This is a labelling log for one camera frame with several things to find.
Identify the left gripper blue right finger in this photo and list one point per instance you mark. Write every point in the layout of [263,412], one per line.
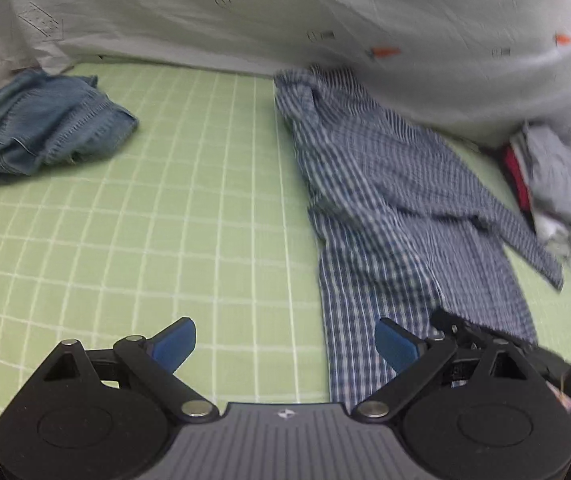
[416,362]

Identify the light grey folded garment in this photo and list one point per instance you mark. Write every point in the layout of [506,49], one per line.
[548,164]

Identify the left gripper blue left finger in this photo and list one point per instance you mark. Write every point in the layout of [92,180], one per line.
[151,363]

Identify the white folded garment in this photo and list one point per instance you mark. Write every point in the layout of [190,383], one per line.
[553,234]

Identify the blue denim jeans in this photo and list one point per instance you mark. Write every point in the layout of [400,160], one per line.
[48,120]

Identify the blue white checked shirt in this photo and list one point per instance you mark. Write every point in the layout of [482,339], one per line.
[404,227]

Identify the red folded garment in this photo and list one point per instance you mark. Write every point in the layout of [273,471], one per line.
[512,170]

